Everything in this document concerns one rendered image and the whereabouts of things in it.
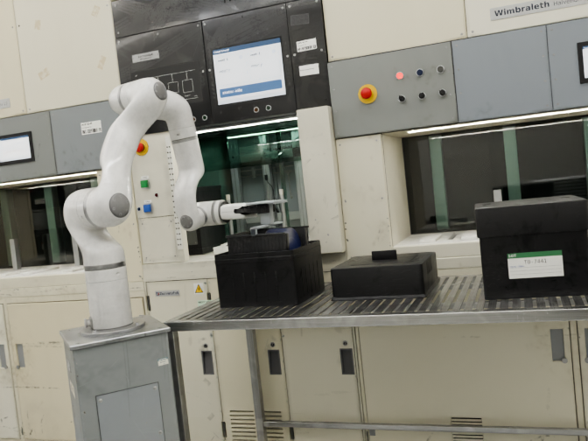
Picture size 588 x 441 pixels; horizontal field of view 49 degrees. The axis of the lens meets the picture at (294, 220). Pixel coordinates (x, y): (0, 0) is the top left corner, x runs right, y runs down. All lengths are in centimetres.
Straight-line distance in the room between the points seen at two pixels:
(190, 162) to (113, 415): 84
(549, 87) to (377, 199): 68
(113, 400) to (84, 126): 133
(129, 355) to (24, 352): 136
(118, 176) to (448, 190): 140
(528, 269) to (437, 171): 101
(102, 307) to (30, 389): 135
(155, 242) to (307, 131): 81
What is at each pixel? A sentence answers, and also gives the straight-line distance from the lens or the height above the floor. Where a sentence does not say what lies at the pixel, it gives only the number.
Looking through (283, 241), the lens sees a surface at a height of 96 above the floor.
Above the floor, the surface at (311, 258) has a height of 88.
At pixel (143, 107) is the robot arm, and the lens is 203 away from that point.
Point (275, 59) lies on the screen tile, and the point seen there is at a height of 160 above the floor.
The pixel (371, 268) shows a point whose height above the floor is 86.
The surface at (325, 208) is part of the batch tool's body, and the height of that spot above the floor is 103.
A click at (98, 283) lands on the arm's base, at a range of 194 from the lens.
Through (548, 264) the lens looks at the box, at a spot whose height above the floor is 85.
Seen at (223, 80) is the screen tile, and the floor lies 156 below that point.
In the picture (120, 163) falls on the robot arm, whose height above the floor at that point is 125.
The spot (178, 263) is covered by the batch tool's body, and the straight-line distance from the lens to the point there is 266.
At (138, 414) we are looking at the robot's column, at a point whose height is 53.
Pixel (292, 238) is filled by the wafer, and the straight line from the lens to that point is 213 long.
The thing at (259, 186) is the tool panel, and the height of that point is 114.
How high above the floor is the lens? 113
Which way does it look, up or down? 3 degrees down
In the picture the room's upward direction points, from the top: 6 degrees counter-clockwise
